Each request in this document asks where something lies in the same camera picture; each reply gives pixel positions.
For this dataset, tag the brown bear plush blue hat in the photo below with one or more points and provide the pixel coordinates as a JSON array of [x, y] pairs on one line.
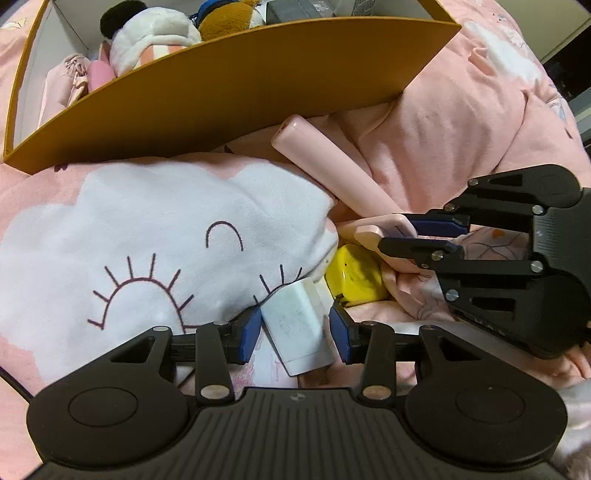
[[226, 18]]

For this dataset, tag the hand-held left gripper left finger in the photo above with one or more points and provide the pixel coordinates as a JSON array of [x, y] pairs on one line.
[[249, 334]]

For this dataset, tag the pink oblong case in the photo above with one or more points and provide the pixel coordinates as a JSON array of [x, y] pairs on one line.
[[332, 170]]

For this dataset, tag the white plush with black pompom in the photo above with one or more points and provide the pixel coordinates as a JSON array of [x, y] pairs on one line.
[[143, 41]]

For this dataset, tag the white charger block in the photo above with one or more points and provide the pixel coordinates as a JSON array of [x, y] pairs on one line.
[[295, 332]]

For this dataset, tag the pink mini backpack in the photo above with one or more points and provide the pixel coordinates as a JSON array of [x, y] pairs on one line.
[[99, 76]]

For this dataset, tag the pink cloud print blanket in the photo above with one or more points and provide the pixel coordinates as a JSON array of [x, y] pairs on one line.
[[138, 230]]

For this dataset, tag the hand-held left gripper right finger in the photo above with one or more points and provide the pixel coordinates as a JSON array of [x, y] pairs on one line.
[[342, 334]]

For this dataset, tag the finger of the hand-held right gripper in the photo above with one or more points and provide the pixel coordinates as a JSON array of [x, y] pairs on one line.
[[415, 249], [438, 224]]

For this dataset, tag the dark cabinet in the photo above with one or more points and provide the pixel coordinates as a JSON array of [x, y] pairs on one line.
[[572, 83]]

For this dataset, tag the orange cardboard box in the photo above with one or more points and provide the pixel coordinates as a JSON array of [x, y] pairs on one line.
[[231, 92]]

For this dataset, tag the grey textured box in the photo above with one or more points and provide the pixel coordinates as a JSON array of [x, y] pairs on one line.
[[295, 9]]

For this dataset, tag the yellow rounded case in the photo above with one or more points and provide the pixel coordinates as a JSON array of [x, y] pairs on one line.
[[355, 277]]

